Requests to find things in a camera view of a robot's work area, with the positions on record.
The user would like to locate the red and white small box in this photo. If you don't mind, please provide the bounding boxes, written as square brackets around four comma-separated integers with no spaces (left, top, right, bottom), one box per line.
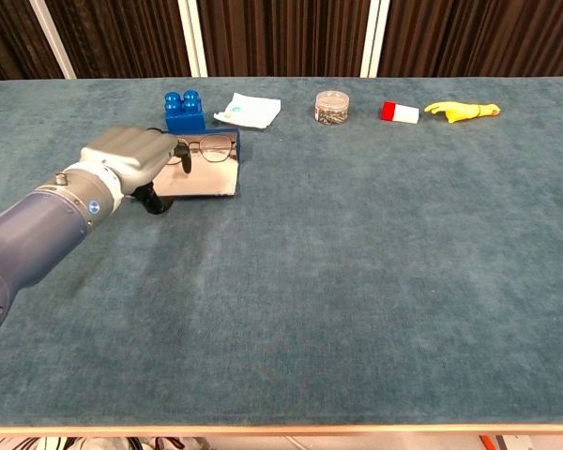
[380,100,420,126]

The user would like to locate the blue felt table cover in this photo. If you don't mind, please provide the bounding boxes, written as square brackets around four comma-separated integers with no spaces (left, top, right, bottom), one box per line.
[0,77,563,428]

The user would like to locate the thin wire-frame eyeglasses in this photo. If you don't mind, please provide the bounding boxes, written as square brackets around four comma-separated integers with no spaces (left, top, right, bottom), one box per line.
[166,132,238,166]

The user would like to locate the blue toy building block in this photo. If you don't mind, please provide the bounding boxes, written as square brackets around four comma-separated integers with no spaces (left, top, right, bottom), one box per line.
[163,89,207,134]

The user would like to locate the dark brown pleated curtain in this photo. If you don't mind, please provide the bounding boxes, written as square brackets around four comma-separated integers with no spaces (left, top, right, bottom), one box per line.
[0,0,563,81]

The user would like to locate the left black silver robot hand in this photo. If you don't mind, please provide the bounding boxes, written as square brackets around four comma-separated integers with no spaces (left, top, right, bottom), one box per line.
[80,125,193,217]

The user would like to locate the floor cables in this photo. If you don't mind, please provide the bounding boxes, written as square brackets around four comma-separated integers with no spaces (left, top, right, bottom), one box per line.
[0,435,207,450]

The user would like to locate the yellow rubber chicken toy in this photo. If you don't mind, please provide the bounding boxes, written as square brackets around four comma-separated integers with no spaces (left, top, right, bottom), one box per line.
[423,100,502,125]

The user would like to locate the clear round jar of screws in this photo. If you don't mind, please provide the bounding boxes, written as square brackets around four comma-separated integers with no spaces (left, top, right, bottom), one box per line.
[314,90,351,127]

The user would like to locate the white tissue packet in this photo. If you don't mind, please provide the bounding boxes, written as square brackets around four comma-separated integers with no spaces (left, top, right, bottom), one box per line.
[213,92,282,130]

